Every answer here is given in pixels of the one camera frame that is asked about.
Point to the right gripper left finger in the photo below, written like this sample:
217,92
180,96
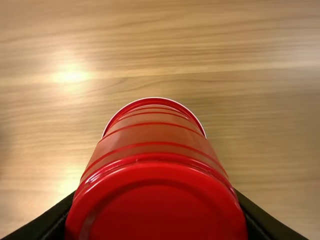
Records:
37,225

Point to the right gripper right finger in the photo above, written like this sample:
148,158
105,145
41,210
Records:
265,222

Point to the red cup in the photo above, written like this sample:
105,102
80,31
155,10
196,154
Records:
155,195

